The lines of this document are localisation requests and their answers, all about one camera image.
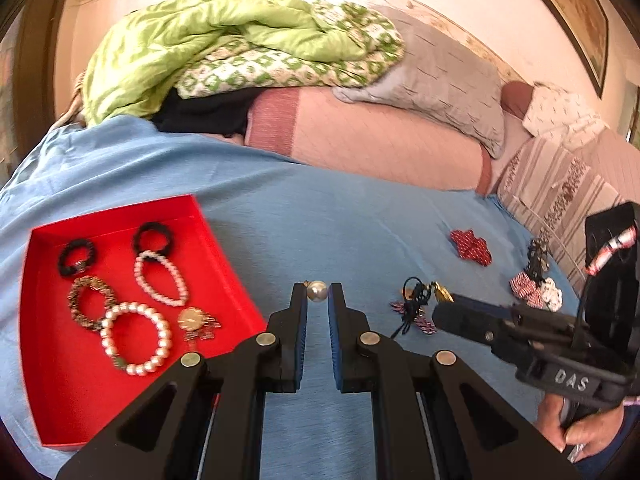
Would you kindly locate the grey pillow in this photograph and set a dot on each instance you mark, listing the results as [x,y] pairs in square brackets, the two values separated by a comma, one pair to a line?
[450,85]

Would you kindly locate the red striped flower brooch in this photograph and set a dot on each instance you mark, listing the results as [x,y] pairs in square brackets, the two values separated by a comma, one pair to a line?
[426,327]

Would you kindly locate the white dotted bow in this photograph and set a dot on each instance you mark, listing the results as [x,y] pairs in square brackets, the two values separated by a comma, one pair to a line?
[552,292]

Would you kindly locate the framed wall picture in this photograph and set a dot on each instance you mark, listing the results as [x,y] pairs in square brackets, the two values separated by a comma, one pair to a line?
[580,10]

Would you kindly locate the red box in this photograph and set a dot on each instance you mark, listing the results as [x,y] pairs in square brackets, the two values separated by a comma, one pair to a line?
[55,360]

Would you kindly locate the pearl earring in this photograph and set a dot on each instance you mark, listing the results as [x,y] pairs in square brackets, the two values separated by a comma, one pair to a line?
[316,291]

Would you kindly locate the red white striped bow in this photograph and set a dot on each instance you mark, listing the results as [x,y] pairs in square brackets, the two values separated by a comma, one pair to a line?
[525,287]

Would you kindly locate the green white patterned quilt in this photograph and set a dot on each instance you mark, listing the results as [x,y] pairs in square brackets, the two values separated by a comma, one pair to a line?
[350,35]

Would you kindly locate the person's right forearm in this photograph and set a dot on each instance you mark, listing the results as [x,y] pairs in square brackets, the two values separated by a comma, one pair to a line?
[627,440]

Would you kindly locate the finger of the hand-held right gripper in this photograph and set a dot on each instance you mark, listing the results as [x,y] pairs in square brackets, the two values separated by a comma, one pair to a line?
[460,321]
[480,304]

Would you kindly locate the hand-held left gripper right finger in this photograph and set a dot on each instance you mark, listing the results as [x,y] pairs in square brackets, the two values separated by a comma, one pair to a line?
[334,345]

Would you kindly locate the gold watch brooch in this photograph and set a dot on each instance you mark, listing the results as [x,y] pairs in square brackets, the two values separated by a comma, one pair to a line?
[191,319]

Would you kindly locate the pink bed cover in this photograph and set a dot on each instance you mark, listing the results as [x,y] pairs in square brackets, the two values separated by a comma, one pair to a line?
[375,140]

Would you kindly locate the black lace bow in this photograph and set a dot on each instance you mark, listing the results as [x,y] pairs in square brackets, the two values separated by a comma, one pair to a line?
[537,260]

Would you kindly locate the gold pendant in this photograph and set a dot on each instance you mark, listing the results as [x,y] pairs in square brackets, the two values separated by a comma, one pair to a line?
[442,292]

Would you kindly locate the wooden furniture panel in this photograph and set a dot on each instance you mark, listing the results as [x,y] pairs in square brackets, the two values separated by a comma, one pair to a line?
[30,60]

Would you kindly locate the white patterned pillow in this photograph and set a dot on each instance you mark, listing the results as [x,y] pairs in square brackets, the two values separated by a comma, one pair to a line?
[560,110]

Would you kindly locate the red dotted bow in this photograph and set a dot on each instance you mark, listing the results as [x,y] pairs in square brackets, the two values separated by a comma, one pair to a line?
[472,247]

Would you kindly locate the striped floral cloth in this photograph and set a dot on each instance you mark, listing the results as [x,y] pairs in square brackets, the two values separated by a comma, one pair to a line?
[550,170]

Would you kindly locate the dark cloth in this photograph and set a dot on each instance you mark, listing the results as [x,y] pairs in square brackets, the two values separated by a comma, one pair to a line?
[210,110]

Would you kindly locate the person's right hand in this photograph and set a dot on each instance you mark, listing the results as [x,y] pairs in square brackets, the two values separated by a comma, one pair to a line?
[590,435]

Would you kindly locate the blue blanket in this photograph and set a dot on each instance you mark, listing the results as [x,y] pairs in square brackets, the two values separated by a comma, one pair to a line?
[325,220]

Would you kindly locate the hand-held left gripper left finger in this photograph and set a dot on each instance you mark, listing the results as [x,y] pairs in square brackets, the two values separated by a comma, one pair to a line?
[301,340]

